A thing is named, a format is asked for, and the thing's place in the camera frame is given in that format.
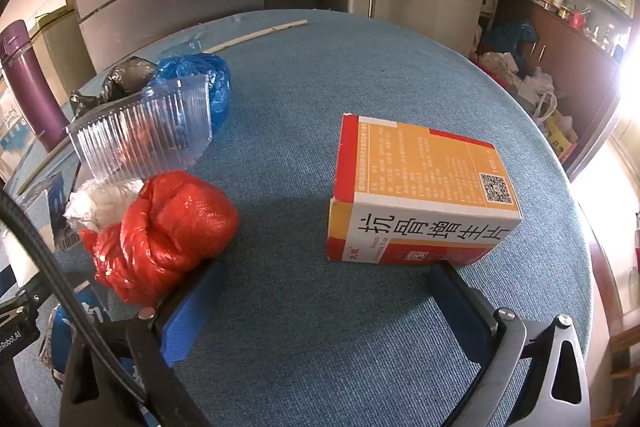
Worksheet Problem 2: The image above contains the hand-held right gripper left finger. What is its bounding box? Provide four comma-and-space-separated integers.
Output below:
60, 259, 227, 427

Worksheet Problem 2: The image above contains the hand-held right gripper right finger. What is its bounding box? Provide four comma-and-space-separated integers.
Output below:
429, 261, 593, 427

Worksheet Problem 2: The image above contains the red plastic bag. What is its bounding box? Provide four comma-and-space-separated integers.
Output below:
80, 170, 241, 305

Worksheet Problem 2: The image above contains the orange medicine box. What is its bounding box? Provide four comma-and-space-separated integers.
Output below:
326, 113, 523, 267

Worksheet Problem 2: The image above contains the white plastic bag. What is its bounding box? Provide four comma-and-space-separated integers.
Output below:
64, 177, 146, 233

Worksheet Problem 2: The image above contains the blue printed packet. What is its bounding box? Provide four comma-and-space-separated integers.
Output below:
47, 284, 113, 373

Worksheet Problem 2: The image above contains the blue tablecloth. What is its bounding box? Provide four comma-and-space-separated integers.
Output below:
0, 9, 593, 427

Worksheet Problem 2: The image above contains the printed paper card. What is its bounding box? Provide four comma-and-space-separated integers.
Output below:
20, 172, 81, 254

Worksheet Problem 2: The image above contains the wooden chair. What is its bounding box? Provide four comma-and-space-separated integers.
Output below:
607, 332, 640, 408

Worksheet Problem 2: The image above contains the clear ribbed plastic container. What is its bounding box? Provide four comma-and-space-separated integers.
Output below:
67, 74, 213, 182

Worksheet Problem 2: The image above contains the printed picture board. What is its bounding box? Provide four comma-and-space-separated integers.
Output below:
0, 77, 41, 188

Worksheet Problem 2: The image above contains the purple thermos bottle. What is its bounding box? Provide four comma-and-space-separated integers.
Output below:
0, 19, 63, 152

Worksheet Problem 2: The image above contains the pile of white bags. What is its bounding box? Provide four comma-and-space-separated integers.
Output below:
475, 52, 581, 158

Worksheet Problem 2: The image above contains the black plastic bag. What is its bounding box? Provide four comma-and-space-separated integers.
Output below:
69, 58, 157, 118

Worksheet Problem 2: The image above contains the brown wooden sideboard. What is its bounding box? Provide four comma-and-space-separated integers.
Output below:
500, 0, 626, 178

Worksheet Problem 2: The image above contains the dark blue plastic bag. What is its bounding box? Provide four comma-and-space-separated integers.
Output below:
482, 19, 538, 58

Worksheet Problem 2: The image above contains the black braided cable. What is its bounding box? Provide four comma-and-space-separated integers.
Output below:
0, 192, 148, 403

